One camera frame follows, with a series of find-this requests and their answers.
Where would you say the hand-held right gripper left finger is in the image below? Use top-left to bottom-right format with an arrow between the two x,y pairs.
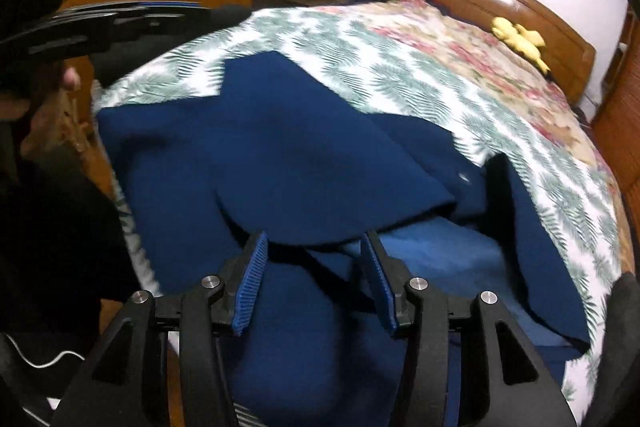
50,231 -> 269,427

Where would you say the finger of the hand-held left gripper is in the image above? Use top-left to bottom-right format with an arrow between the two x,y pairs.
114,9 -> 213,42
65,0 -> 203,16

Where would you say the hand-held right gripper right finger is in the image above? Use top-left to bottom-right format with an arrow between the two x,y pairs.
360,231 -> 576,427

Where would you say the navy blue suit jacket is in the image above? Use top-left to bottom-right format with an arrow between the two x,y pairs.
92,6 -> 592,427

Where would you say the person's left hand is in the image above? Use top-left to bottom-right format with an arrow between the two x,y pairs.
0,66 -> 83,128

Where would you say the leaf print bed sheet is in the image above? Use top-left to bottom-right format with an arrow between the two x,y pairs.
92,6 -> 625,424

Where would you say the dark cloth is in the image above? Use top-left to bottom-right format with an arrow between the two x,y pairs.
584,272 -> 640,427

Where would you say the floral blanket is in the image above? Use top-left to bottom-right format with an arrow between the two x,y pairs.
310,0 -> 615,168

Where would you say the yellow plush toy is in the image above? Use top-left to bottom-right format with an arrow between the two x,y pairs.
491,17 -> 551,73

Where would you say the wooden louvered wardrobe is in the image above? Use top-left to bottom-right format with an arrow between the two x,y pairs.
591,2 -> 640,210

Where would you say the white cable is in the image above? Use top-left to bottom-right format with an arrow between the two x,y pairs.
6,333 -> 87,371

